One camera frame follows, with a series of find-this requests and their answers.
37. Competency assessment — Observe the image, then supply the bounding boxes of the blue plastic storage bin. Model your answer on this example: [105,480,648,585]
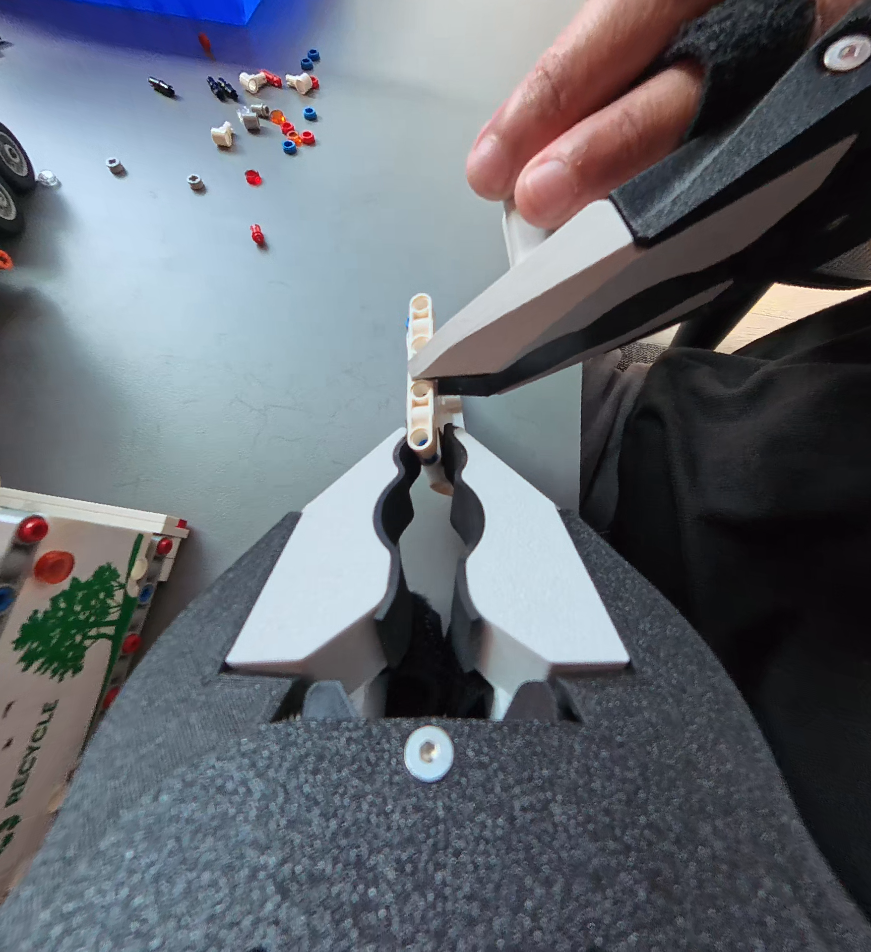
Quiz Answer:
[71,0,265,27]

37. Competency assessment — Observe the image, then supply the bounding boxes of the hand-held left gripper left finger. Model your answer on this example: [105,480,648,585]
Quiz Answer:
[226,424,419,718]

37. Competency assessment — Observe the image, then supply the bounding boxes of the person's right hand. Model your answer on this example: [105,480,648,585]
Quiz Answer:
[465,0,713,232]

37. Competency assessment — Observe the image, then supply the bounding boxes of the white lego beam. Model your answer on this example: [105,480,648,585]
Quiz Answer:
[406,292,438,451]

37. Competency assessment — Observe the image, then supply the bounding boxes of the white lego truck container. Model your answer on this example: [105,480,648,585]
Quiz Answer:
[0,450,189,923]

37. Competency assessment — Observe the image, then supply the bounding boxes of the person's black sweater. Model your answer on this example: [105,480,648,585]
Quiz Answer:
[580,275,871,952]

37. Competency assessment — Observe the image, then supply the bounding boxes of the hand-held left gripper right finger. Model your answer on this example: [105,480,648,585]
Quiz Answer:
[443,424,630,718]

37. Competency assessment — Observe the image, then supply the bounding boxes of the white lego connector blue pin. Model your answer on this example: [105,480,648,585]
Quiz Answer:
[406,316,468,497]

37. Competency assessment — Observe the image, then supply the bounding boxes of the scattered small lego pieces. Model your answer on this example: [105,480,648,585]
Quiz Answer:
[37,48,325,246]

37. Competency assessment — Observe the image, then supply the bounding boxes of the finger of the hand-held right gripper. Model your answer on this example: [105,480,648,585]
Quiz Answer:
[435,279,736,397]
[408,137,857,382]

